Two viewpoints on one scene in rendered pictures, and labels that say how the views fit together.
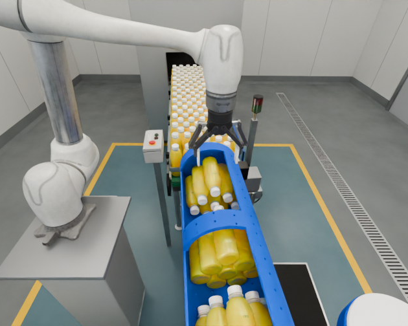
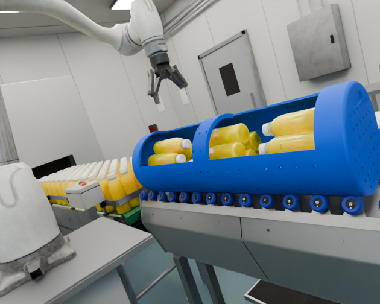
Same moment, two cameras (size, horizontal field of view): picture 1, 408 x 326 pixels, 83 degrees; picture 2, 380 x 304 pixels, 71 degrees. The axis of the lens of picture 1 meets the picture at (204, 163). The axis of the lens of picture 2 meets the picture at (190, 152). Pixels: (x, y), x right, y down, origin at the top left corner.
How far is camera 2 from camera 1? 82 cm
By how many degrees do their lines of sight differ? 44
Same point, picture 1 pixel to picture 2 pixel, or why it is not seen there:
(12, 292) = not seen: outside the picture
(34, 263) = (37, 295)
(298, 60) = not seen: hidden behind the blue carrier
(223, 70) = (154, 17)
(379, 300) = not seen: hidden behind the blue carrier
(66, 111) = (2, 118)
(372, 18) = (174, 114)
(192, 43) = (113, 30)
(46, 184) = (17, 174)
